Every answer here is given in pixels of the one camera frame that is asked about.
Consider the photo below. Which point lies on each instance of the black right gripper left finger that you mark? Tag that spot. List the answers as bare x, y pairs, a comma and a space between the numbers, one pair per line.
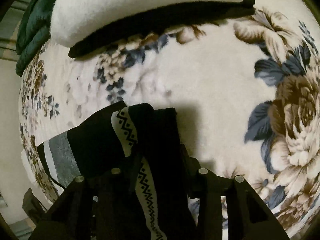
95, 204

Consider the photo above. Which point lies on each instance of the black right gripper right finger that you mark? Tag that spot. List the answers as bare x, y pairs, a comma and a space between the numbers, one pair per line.
248, 216

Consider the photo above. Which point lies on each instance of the black grey white striped sock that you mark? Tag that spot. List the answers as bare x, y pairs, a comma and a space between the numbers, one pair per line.
58, 161

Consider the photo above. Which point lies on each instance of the black sock with patterned stripe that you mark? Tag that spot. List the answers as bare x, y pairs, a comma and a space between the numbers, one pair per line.
133, 158

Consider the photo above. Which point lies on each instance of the floral fleece blanket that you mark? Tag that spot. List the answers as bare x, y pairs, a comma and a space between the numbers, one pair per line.
246, 91

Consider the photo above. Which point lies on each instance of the black folded cloth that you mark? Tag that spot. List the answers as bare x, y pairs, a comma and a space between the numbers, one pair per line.
158, 20

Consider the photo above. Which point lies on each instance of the dark green folded garment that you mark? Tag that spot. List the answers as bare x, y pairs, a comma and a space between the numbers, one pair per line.
34, 32

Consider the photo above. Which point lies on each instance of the white folded cloth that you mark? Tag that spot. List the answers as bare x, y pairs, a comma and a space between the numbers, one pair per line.
130, 7

